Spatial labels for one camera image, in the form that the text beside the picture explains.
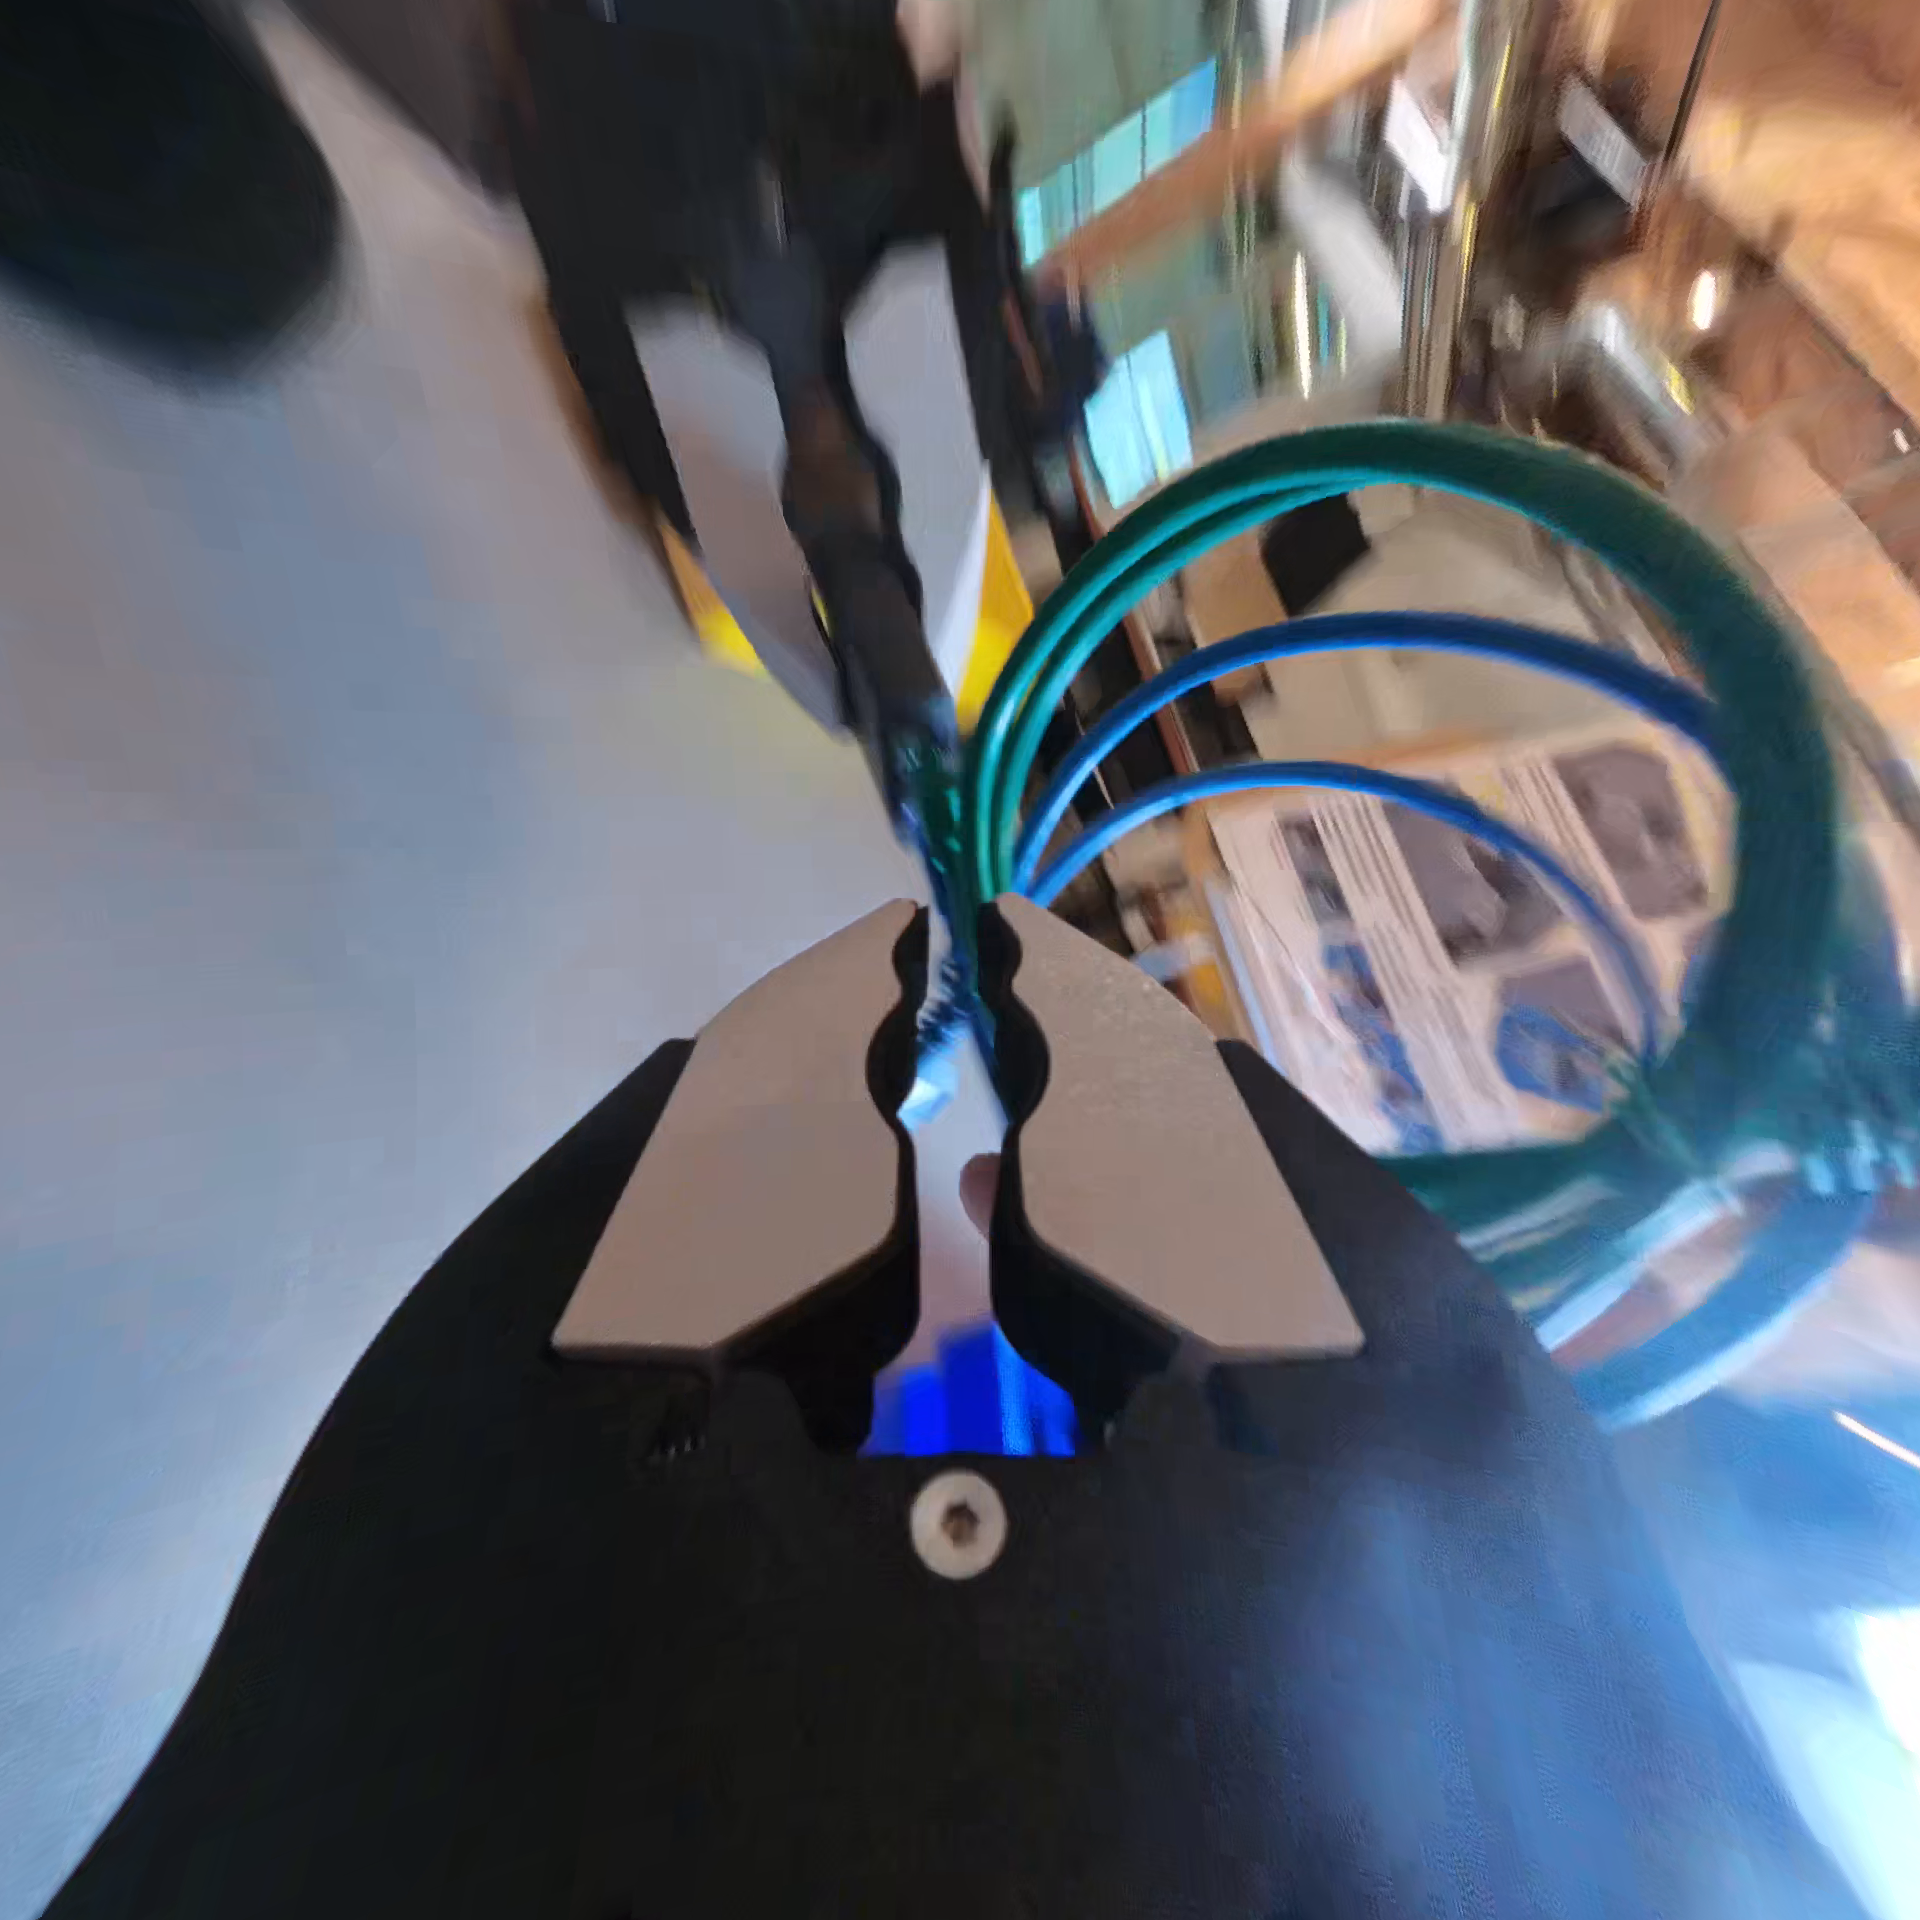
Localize blue ethernet cable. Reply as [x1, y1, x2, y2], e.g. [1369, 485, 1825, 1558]
[892, 607, 1906, 1426]

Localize printed paper sheet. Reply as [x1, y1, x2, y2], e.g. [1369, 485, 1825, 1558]
[1197, 732, 1733, 1156]

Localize black rounded object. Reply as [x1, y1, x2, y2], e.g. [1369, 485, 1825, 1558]
[0, 0, 341, 370]

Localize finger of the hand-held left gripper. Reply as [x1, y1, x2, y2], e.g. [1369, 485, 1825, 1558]
[841, 238, 994, 683]
[626, 300, 846, 738]

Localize green ethernet cable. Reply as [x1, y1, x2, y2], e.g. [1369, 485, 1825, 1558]
[914, 422, 1920, 1321]

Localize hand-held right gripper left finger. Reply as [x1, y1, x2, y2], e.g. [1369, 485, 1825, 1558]
[548, 897, 931, 1371]

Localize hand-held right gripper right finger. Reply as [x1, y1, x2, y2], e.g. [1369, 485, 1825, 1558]
[976, 896, 1371, 1377]

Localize yellow plastic bin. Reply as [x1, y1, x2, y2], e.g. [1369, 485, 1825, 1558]
[652, 485, 1040, 738]

